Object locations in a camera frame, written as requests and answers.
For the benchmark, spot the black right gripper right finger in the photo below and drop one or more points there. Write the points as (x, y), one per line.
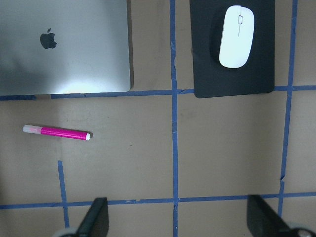
(263, 221)

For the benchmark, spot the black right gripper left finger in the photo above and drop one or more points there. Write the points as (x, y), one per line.
(96, 221)

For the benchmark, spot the silver laptop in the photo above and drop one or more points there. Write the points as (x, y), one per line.
(64, 47)

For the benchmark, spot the black mousepad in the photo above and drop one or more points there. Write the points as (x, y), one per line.
(211, 79)

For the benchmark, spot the white computer mouse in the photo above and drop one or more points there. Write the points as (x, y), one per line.
(237, 37)

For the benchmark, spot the pink highlighter pen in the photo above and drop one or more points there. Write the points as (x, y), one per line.
(57, 132)

